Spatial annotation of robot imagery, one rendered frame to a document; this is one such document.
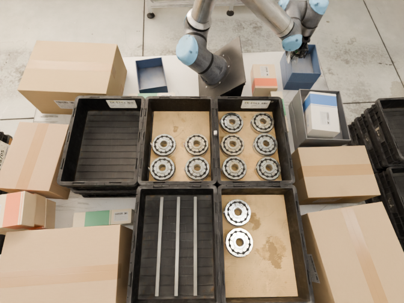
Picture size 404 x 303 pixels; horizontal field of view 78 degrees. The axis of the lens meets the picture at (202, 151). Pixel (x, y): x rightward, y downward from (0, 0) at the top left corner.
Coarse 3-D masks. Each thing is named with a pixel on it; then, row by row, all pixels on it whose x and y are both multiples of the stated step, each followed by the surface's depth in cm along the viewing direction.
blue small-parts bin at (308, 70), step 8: (312, 48) 137; (312, 56) 138; (288, 64) 133; (296, 64) 137; (304, 64) 137; (312, 64) 137; (288, 72) 133; (296, 72) 127; (304, 72) 135; (312, 72) 135; (320, 72) 127; (288, 80) 132; (296, 80) 132; (304, 80) 132; (312, 80) 132
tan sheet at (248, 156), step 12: (240, 132) 114; (252, 132) 114; (264, 144) 112; (240, 156) 109; (252, 156) 109; (276, 156) 110; (252, 168) 107; (228, 180) 105; (240, 180) 105; (252, 180) 105
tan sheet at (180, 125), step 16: (160, 112) 117; (176, 112) 117; (192, 112) 117; (208, 112) 118; (160, 128) 114; (176, 128) 114; (192, 128) 114; (208, 128) 114; (176, 144) 111; (176, 160) 108; (208, 160) 108; (176, 176) 105; (208, 176) 105
